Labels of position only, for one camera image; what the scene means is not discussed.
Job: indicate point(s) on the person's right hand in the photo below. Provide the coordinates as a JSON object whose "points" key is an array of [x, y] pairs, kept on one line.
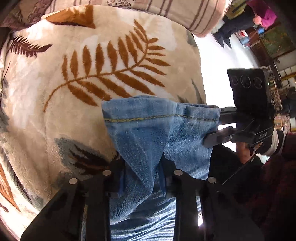
{"points": [[243, 152]]}

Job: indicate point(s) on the person in pink top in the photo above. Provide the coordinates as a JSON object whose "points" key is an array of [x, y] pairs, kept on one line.
{"points": [[256, 12]]}

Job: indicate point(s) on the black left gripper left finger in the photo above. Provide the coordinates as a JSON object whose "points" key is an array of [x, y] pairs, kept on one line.
{"points": [[80, 209]]}

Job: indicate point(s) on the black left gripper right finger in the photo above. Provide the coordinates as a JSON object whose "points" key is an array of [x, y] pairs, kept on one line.
{"points": [[204, 208]]}

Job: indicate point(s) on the cream fern-print fleece blanket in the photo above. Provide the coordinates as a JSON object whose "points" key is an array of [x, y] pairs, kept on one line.
{"points": [[55, 75]]}

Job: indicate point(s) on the light blue denim jeans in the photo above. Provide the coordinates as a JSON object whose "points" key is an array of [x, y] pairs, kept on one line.
{"points": [[143, 129]]}

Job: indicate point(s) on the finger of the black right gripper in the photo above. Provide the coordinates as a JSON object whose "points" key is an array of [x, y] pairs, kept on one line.
{"points": [[219, 137], [228, 115]]}

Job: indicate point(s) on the pink striped floral bedsheet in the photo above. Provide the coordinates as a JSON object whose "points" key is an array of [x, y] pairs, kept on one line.
{"points": [[198, 16]]}

